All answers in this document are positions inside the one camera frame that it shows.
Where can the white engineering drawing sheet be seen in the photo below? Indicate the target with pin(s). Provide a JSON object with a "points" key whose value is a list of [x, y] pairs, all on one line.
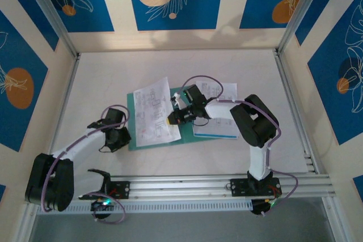
{"points": [[227, 91]]}

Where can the aluminium frame post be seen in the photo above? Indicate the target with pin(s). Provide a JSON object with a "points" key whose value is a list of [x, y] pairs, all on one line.
{"points": [[54, 18], [297, 12]]}

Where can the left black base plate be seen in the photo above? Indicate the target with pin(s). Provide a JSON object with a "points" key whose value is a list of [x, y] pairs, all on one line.
{"points": [[122, 189]]}

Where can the green file folder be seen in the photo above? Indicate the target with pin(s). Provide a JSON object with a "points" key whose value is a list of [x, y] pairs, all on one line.
{"points": [[187, 134]]}

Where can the aluminium side rail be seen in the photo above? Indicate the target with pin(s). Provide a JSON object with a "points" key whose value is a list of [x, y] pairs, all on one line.
{"points": [[287, 83], [61, 117]]}

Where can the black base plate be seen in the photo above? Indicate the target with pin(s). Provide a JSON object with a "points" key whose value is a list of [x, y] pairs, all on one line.
{"points": [[241, 186], [122, 189]]}

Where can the aluminium frame upright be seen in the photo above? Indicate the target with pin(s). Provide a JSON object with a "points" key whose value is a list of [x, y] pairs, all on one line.
{"points": [[334, 219], [27, 225]]}

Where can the drawing sheet with red stamp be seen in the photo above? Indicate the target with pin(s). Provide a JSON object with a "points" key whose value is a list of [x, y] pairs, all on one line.
{"points": [[150, 111]]}

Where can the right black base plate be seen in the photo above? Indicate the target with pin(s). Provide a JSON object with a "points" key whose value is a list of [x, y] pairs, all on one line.
{"points": [[241, 186]]}

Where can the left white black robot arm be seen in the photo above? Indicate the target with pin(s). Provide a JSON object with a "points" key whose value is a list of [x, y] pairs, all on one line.
{"points": [[82, 145]]}

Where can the paper sheet with blue border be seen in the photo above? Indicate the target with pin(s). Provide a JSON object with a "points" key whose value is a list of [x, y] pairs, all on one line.
{"points": [[218, 128]]}

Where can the aluminium cross rail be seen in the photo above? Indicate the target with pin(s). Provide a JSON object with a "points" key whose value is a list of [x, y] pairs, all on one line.
{"points": [[181, 188]]}

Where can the black arm base controller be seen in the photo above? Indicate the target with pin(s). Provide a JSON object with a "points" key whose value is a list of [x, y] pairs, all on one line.
{"points": [[261, 208], [99, 208]]}

